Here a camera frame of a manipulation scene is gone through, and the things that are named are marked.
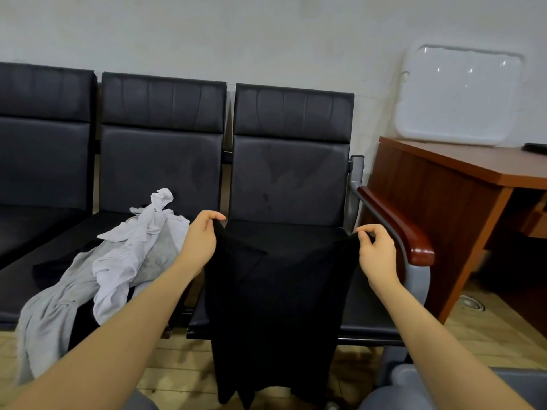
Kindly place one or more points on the person's left hand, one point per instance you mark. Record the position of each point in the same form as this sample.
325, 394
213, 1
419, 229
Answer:
201, 243

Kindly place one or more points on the person's right hand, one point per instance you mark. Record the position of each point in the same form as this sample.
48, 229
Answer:
378, 256

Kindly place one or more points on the black t-shirt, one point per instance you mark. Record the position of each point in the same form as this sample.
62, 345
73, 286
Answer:
273, 311

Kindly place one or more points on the pile of clothes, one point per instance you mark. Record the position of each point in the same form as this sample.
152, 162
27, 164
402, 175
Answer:
94, 286

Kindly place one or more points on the grey plastic storage bin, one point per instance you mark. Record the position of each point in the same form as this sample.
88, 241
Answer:
479, 380

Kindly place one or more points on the person's right forearm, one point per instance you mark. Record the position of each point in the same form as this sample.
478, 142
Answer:
457, 354

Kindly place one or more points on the person's left forearm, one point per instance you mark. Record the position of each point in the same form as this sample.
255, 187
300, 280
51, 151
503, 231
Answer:
94, 350

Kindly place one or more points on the person's blue jeans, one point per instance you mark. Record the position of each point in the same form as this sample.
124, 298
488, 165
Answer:
389, 399

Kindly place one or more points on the brown wooden bench armrest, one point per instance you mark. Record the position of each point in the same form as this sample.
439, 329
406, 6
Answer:
397, 226

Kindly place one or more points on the round metal floor drain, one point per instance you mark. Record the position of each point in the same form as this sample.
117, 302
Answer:
472, 302

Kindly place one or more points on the brown wooden desk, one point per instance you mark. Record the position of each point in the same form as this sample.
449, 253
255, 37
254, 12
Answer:
453, 175

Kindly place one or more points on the white plastic tray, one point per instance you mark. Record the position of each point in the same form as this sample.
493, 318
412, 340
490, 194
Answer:
459, 94

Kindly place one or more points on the black board green print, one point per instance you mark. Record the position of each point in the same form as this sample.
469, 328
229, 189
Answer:
536, 148

